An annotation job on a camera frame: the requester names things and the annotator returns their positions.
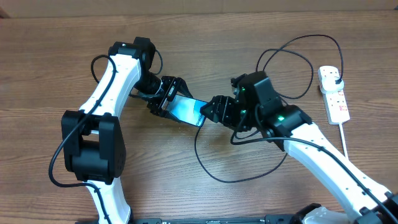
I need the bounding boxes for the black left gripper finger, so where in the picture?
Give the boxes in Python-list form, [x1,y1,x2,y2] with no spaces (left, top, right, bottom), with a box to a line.
[163,110,181,123]
[178,78,193,98]

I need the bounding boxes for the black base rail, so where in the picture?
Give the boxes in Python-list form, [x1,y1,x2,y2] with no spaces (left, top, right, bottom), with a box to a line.
[131,214,301,224]

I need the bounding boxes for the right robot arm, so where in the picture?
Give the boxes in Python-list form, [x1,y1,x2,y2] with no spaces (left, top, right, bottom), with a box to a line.
[200,72,397,223]

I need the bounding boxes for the Galaxy S24+ smartphone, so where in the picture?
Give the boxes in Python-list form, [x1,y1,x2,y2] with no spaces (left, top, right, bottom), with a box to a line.
[167,95,206,127]

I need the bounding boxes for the white power strip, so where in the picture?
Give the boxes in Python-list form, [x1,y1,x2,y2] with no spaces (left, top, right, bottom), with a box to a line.
[317,65,350,125]

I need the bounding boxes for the white charger plug adapter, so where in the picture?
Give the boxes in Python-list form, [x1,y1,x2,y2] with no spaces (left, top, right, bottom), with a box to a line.
[320,77,345,94]

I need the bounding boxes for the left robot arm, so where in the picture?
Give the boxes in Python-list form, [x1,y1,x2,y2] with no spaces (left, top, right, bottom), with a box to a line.
[49,37,191,223]

